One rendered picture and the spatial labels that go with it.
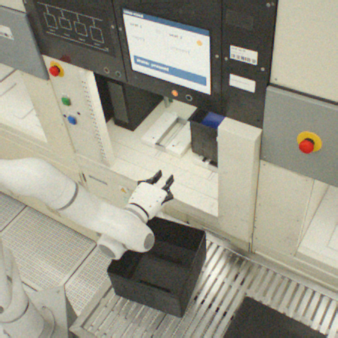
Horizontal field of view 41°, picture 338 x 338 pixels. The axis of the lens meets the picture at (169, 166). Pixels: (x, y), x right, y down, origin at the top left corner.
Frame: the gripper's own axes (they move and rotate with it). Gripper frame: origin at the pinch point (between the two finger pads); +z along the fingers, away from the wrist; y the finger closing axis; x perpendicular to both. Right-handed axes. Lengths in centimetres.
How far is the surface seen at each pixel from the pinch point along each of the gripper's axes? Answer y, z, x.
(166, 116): -35, 53, -29
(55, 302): -27, -42, -43
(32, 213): -123, 16, -119
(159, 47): -6.6, 15.0, 39.6
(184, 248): 4.3, 1.4, -42.0
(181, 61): 0.6, 14.9, 36.9
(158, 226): -6.1, -0.1, -32.1
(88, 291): -57, -10, -119
